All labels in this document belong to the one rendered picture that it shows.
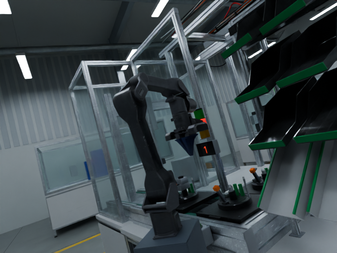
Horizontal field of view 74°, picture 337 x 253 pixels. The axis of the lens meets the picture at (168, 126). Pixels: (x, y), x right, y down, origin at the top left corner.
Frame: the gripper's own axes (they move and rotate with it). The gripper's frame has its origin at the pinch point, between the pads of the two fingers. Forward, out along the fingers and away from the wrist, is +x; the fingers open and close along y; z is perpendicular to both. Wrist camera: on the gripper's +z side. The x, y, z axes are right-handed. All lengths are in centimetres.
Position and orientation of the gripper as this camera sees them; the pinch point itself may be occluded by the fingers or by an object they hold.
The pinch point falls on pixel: (188, 146)
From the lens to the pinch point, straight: 80.2
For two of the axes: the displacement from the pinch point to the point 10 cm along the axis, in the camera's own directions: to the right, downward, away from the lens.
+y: -5.3, 2.1, 8.2
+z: 8.0, -1.8, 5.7
